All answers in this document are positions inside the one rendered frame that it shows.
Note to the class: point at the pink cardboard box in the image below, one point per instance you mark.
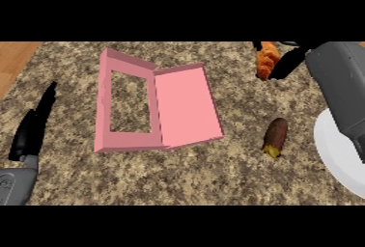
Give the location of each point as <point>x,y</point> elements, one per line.
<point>158,103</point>

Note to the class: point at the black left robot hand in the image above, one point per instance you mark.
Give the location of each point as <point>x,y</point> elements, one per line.
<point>29,130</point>

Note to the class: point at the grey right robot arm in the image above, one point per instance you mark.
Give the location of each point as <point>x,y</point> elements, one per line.
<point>340,90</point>

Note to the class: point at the white plate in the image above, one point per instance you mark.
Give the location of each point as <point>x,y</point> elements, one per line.
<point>334,157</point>

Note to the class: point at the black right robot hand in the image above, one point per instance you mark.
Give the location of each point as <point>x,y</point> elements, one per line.
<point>288,63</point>

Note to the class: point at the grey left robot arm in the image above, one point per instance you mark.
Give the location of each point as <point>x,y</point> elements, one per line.
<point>16,183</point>

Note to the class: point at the orange-brown croissant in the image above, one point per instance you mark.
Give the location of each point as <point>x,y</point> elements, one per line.
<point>266,60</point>

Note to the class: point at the brown sweet potato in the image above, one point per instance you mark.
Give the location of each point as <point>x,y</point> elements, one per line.
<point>275,136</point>

